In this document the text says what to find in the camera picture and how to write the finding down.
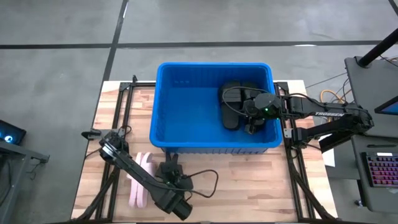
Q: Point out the black aluminium table frame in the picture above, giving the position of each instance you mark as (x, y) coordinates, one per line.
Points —
(311, 199)

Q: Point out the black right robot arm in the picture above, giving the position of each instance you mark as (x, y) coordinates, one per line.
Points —
(304, 104)

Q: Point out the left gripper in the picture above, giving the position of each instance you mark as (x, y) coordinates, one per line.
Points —
(178, 183)

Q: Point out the grey desk with keyboard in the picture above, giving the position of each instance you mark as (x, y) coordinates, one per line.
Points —
(373, 199)

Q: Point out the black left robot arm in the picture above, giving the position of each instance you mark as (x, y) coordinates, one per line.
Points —
(136, 174)

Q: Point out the black pole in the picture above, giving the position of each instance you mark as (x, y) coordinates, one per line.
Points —
(379, 46)

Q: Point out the black framed monitor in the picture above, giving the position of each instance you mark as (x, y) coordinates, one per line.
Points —
(388, 108)

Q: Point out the black desk support bar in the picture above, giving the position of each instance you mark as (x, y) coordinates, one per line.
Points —
(332, 143)

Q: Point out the blue plastic bin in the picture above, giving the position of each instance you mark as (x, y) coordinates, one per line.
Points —
(186, 124)

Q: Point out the grey desk with pole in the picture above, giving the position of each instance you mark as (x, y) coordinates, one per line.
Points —
(370, 84)

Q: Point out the white paper sheet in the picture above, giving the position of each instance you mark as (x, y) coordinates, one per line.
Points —
(329, 158)

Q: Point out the black device with blue light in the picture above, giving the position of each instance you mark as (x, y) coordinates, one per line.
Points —
(9, 132)

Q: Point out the grey metal cart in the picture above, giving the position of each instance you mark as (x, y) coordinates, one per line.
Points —
(15, 161)

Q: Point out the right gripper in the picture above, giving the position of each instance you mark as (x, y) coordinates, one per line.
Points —
(250, 109)

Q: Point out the backlit black keyboard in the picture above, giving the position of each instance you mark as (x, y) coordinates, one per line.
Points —
(382, 169)

